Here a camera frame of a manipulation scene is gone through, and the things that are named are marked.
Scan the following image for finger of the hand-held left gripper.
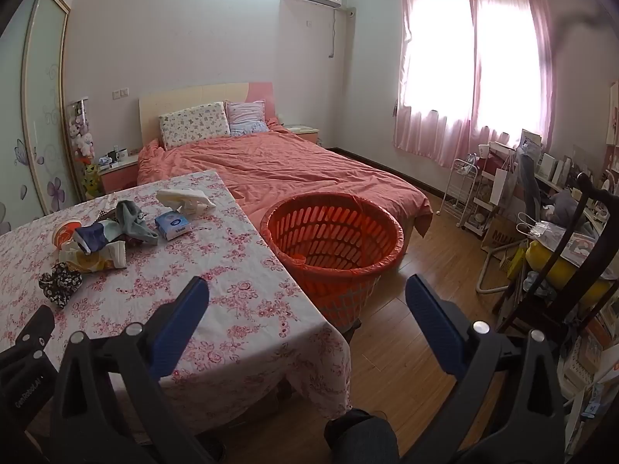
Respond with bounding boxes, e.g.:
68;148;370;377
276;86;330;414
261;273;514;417
0;304;56;365

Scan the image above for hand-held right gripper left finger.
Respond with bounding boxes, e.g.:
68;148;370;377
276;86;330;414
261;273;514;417
48;276;228;464

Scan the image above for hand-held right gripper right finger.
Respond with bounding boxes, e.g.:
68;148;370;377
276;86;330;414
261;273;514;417
405;275;569;464

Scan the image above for black floral scrunchie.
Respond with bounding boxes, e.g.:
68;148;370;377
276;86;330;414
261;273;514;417
39;261;83;309

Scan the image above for blue tissue pack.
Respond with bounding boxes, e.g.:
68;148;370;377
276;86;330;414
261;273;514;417
155;208;192;241

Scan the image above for orange plastic basket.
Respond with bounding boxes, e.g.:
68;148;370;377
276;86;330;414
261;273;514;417
260;192;405;330

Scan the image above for red and white paper cup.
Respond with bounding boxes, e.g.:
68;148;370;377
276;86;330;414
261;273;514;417
52;221;83;253

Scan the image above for grey green sock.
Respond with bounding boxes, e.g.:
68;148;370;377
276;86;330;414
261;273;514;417
115;200;160;245

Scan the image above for blue and white sock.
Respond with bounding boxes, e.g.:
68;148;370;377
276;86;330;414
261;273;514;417
72;220;127;255

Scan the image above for white plastic bag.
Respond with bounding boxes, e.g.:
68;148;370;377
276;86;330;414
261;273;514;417
156;188;217;216

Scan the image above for pink floral tablecloth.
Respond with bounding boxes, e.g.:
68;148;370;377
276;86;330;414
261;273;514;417
0;170;353;438

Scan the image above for white rolling cart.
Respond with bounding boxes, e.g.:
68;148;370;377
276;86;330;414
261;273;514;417
442;157;490;233

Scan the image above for person's leg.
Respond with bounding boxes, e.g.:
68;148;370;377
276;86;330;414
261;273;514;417
324;408;400;464

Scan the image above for clear plastic bag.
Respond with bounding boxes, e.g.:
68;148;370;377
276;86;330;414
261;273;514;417
516;212;577;253

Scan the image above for yellow bag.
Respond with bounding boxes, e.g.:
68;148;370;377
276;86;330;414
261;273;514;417
525;239;619;306

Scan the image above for white paper bag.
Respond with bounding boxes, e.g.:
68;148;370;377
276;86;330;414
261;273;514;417
489;159;519;210

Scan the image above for pink and white nightstand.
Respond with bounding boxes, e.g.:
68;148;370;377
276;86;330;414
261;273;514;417
99;155;141;195
284;125;321;146

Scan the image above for yellow green plush toy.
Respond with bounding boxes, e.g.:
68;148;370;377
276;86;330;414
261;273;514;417
83;163;101;199

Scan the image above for grey office chair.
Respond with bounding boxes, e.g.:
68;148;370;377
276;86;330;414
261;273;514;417
515;147;545;225

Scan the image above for cluttered bookshelf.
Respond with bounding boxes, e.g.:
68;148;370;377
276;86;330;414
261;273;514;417
556;309;619;455

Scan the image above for dark wooden chair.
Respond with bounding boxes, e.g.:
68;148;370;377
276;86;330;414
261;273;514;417
498;171;619;345

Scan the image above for salmon pink bed quilt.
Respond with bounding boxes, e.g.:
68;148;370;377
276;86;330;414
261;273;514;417
137;118;433;239

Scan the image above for floral print pillow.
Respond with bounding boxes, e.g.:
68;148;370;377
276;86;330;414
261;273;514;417
159;101;232;150

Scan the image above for floral glass wardrobe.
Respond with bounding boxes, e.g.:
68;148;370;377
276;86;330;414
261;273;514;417
0;0;82;239

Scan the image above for hanging plush toys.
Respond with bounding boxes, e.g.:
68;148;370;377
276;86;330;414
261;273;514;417
68;99;96;161

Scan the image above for pink striped pillow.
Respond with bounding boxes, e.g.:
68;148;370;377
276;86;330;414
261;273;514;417
225;101;270;137

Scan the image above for cream and pink headboard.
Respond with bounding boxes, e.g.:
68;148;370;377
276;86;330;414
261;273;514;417
139;81;277;146

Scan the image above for pink sheer curtain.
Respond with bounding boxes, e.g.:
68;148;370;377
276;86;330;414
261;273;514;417
392;0;557;169

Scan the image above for air conditioner cord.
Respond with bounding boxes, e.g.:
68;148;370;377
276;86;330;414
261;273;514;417
329;7;357;59

